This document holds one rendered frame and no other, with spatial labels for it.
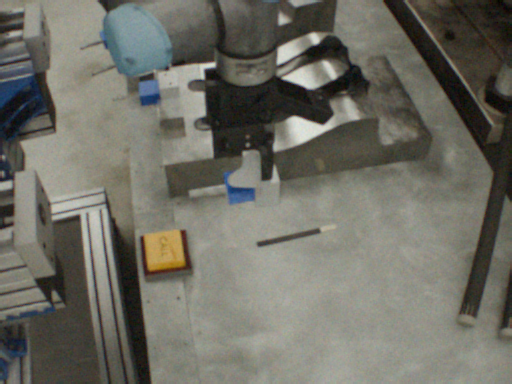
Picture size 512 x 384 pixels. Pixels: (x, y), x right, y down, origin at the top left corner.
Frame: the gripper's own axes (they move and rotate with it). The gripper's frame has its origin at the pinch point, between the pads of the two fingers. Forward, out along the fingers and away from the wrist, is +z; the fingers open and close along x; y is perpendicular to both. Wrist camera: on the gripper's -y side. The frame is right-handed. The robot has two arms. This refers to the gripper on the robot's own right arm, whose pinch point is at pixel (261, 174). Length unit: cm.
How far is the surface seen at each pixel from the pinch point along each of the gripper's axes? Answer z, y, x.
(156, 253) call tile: 11.3, 17.6, 3.5
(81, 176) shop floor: 95, 52, -92
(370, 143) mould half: 8.1, -22.3, -10.1
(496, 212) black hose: 7.5, -39.1, 9.7
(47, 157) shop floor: 95, 67, -105
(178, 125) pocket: 8.1, 10.9, -21.0
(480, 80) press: 16, -62, -33
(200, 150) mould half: 6.0, 7.8, -12.1
